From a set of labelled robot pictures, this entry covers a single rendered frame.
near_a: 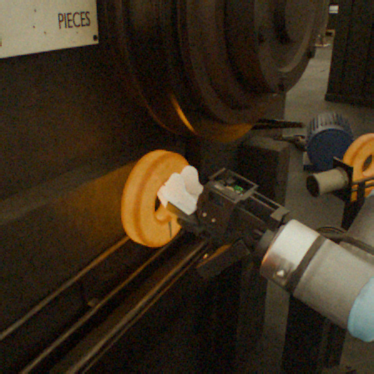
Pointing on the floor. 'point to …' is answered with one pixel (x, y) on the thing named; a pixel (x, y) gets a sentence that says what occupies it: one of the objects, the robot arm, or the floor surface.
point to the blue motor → (326, 141)
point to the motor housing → (305, 333)
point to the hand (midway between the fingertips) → (159, 188)
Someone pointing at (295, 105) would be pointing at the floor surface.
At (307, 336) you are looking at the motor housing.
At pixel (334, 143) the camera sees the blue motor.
